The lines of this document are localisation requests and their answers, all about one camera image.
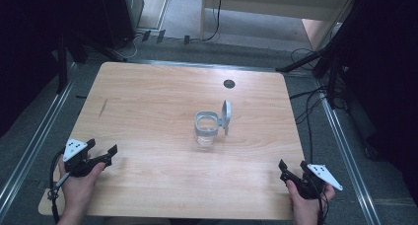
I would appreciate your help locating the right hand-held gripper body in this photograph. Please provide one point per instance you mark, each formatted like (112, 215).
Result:
(309, 185)

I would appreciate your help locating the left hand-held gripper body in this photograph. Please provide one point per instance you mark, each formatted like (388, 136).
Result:
(75, 149)

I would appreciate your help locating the clear jar with grey flip lid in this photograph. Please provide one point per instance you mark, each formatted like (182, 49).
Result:
(206, 126)

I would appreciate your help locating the person's right hand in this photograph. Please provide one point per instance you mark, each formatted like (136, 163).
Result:
(305, 209)

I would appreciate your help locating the person's left hand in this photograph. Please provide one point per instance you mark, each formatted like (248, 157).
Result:
(77, 192)

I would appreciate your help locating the black stand leg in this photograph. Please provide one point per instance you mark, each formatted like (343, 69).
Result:
(105, 50)
(302, 62)

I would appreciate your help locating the dark round table grommet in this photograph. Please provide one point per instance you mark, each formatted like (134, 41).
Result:
(229, 84)

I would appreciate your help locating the dark curtain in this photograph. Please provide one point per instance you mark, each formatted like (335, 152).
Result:
(384, 87)
(26, 54)

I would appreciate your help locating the black cabinet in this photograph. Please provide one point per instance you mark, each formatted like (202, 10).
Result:
(121, 14)

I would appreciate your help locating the white shelf unit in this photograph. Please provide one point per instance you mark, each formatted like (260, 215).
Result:
(263, 4)

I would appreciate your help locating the metal floor rail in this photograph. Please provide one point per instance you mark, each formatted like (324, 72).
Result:
(36, 142)
(348, 159)
(213, 65)

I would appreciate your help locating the small black floor bracket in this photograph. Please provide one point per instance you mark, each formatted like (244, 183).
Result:
(160, 36)
(146, 36)
(187, 39)

